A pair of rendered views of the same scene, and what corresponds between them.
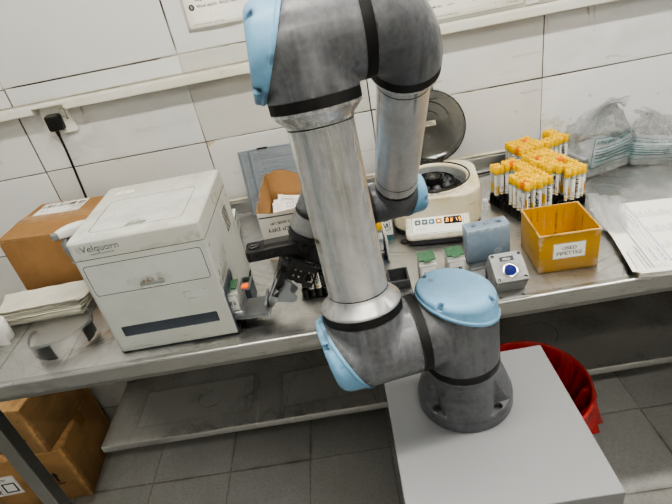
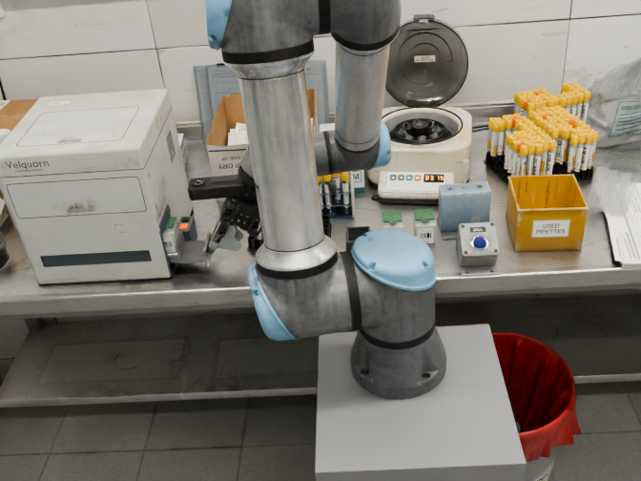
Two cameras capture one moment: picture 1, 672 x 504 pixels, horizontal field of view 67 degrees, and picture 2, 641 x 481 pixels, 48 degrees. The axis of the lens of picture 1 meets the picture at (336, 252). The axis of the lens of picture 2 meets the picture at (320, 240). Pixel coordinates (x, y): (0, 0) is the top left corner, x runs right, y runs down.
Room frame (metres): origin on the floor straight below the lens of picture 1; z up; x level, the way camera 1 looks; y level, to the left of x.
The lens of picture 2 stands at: (-0.26, -0.07, 1.74)
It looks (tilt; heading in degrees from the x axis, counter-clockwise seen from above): 34 degrees down; 1
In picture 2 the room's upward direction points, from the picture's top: 5 degrees counter-clockwise
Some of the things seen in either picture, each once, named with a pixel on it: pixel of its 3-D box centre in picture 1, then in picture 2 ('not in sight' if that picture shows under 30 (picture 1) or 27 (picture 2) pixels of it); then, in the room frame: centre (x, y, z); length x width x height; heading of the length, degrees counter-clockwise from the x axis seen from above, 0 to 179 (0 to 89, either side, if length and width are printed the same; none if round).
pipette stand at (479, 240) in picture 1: (486, 242); (464, 208); (1.00, -0.35, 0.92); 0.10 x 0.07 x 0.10; 88
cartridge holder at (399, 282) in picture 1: (398, 280); (358, 240); (0.96, -0.13, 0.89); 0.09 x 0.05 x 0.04; 175
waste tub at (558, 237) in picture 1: (558, 237); (544, 212); (0.96, -0.51, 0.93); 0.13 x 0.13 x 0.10; 83
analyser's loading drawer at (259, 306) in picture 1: (225, 308); (159, 249); (0.96, 0.28, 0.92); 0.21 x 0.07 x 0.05; 87
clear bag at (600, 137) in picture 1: (595, 132); (625, 94); (1.39, -0.83, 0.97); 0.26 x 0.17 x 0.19; 108
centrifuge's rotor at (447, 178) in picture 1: (433, 186); (419, 136); (1.27, -0.30, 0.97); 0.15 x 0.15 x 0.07
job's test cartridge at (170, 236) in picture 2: (232, 297); (168, 238); (0.96, 0.25, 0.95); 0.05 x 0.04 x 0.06; 176
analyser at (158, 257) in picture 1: (177, 257); (110, 184); (1.06, 0.37, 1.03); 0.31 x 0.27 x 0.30; 87
